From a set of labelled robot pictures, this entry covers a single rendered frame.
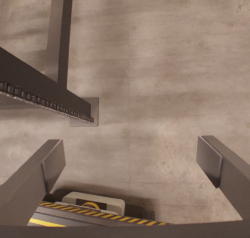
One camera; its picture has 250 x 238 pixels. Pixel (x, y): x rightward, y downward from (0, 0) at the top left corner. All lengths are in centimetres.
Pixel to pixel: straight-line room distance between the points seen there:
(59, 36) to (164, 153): 67
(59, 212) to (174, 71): 78
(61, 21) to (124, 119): 51
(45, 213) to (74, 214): 10
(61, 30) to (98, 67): 34
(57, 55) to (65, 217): 54
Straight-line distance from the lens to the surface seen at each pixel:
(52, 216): 69
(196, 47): 104
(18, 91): 41
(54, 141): 17
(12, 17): 146
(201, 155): 17
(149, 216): 82
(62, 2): 82
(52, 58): 71
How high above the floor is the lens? 89
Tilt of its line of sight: 78 degrees down
